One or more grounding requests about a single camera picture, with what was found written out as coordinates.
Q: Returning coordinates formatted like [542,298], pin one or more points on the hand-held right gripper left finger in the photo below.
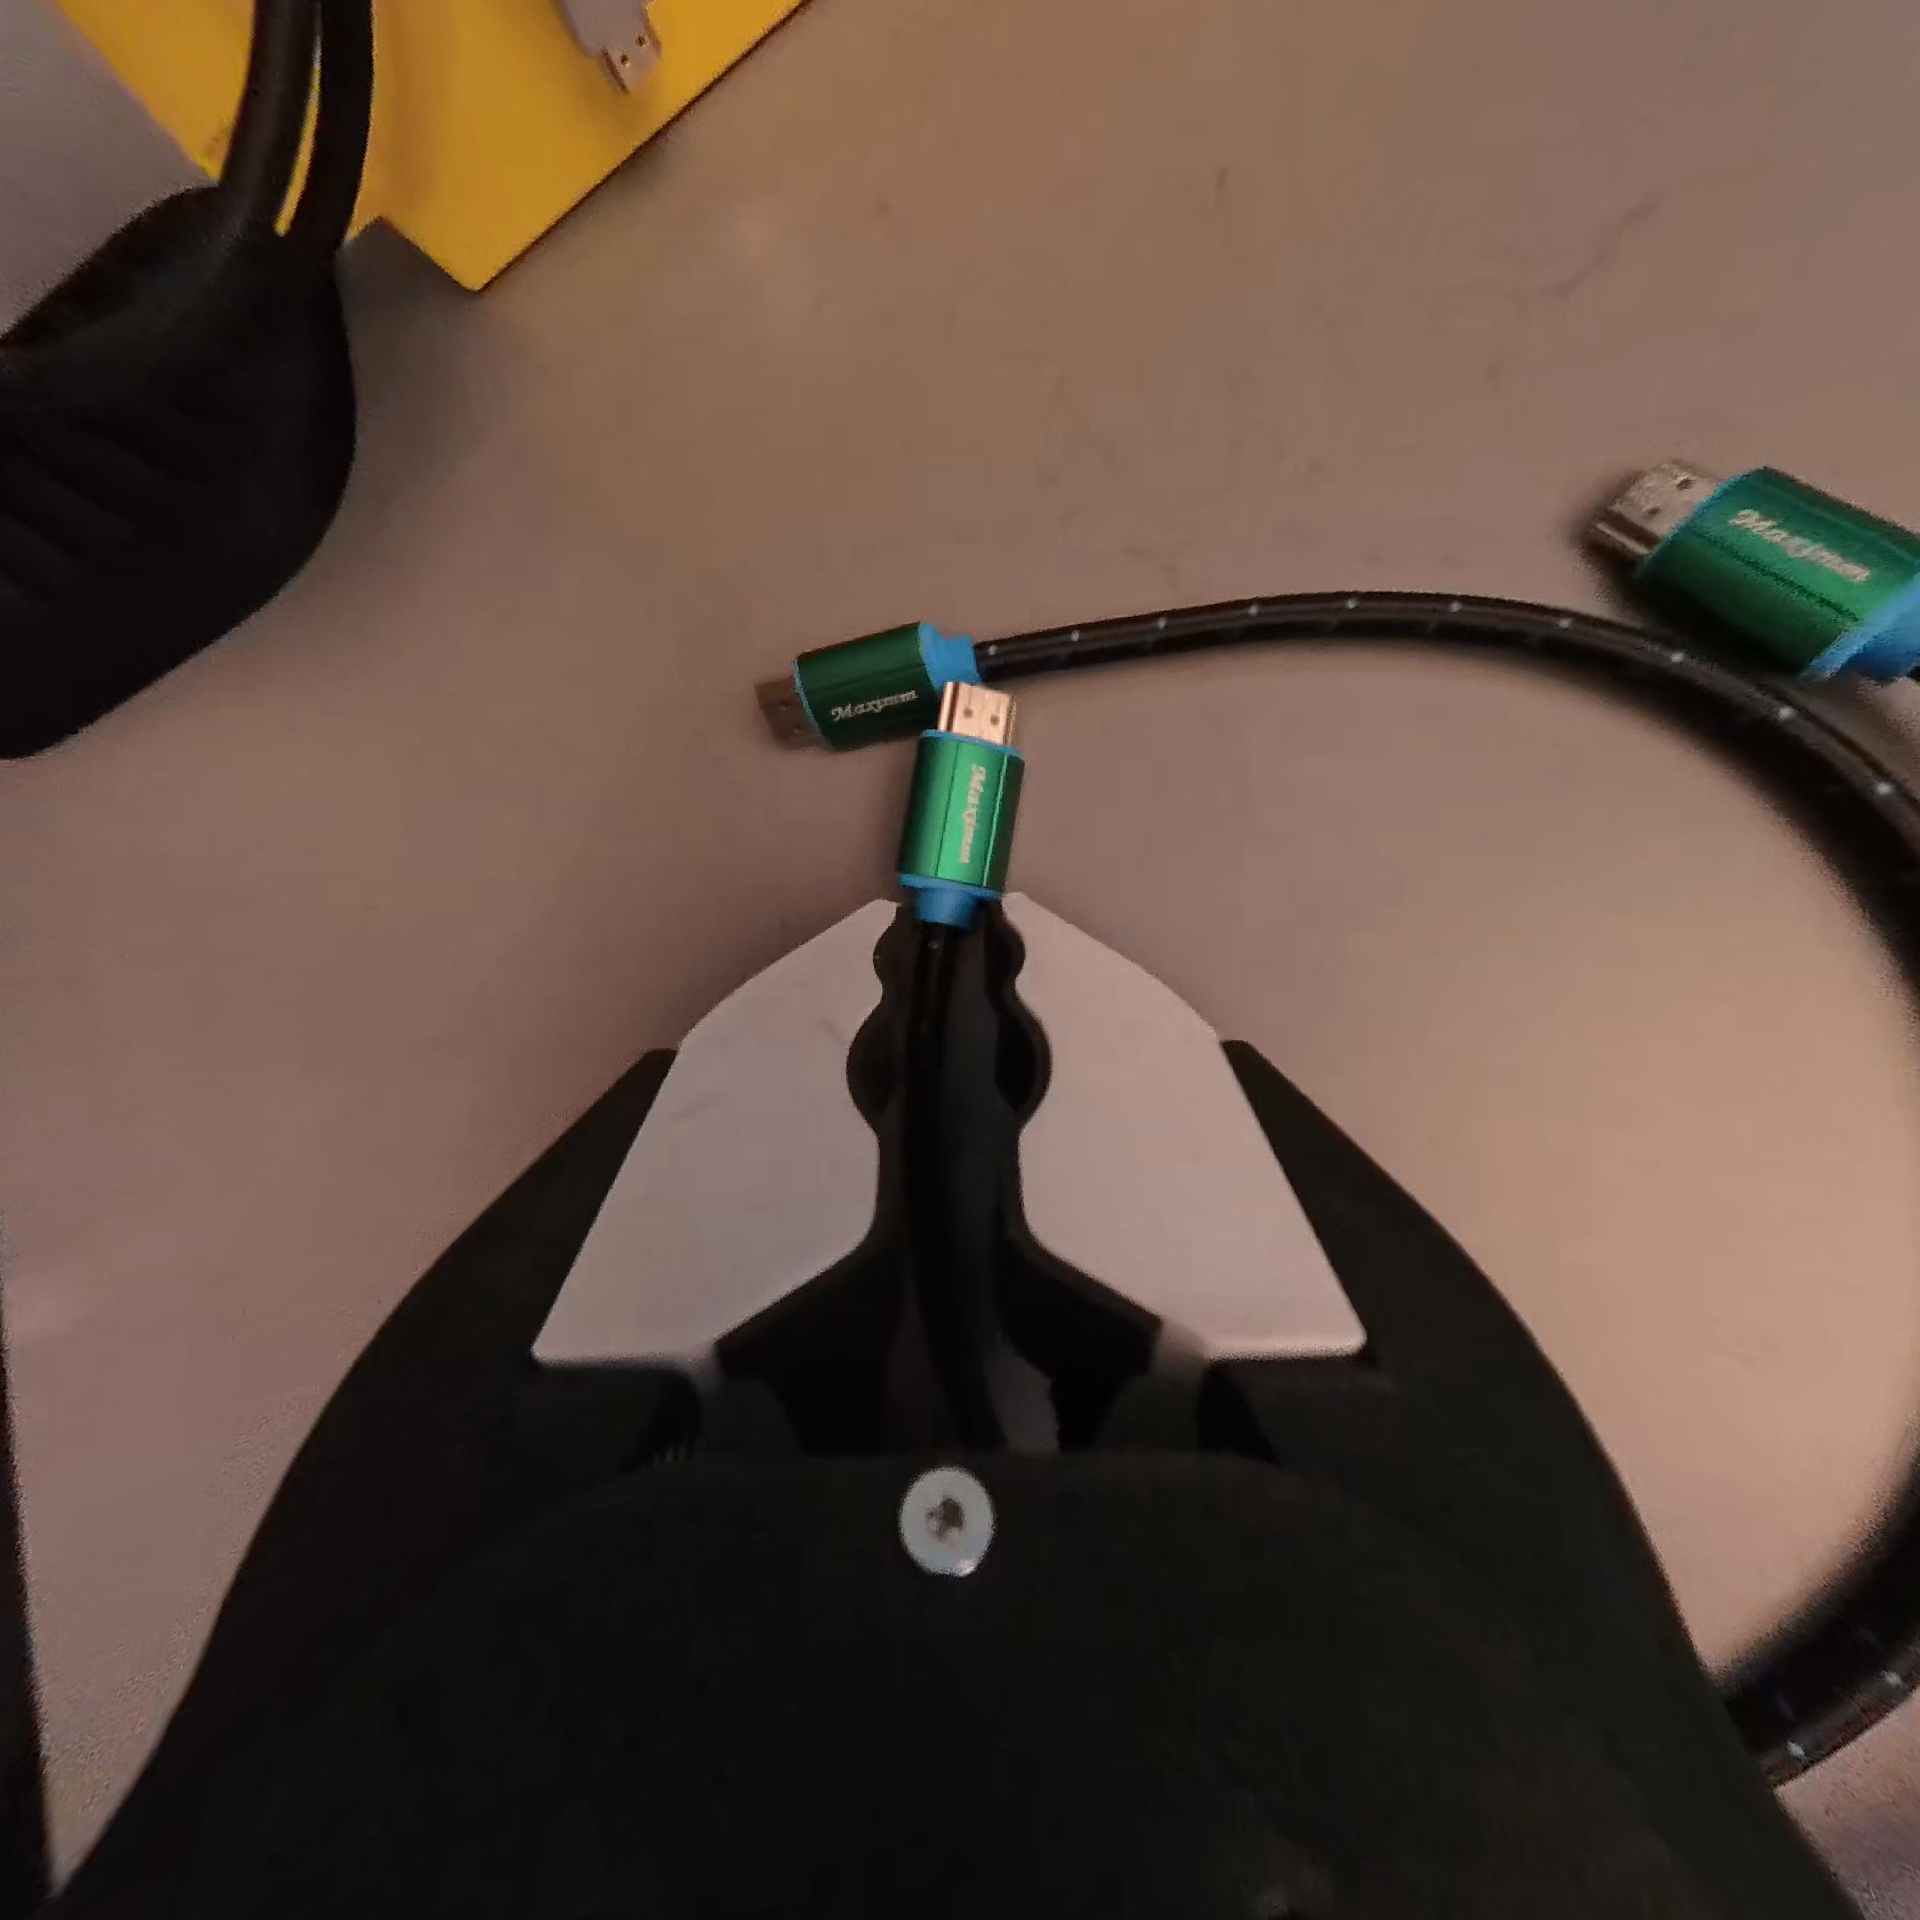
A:
[720,1155]

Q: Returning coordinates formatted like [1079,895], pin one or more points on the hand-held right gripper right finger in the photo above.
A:
[1170,1186]

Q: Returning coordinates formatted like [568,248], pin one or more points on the yellow board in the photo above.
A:
[497,149]

